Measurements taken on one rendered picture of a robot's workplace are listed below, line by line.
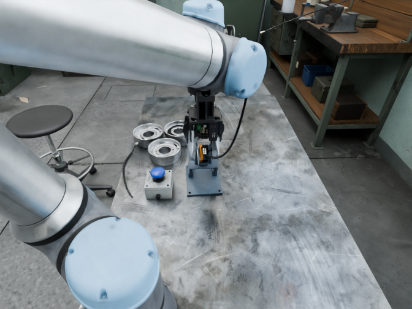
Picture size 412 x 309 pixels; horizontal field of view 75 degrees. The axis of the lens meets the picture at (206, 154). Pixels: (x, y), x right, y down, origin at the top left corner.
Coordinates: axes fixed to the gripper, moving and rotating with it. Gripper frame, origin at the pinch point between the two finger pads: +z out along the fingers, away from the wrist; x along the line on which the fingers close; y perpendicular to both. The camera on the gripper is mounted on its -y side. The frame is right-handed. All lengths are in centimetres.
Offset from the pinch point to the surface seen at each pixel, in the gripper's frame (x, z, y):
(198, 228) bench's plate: -2.6, 11.9, 14.9
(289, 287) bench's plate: 15.0, 11.9, 31.0
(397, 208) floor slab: 131, 92, -49
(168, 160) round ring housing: -10.3, 9.5, -9.3
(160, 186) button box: -11.9, 7.4, 3.8
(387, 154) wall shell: 154, 87, -98
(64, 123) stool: -68, 31, -73
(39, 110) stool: -87, 30, -88
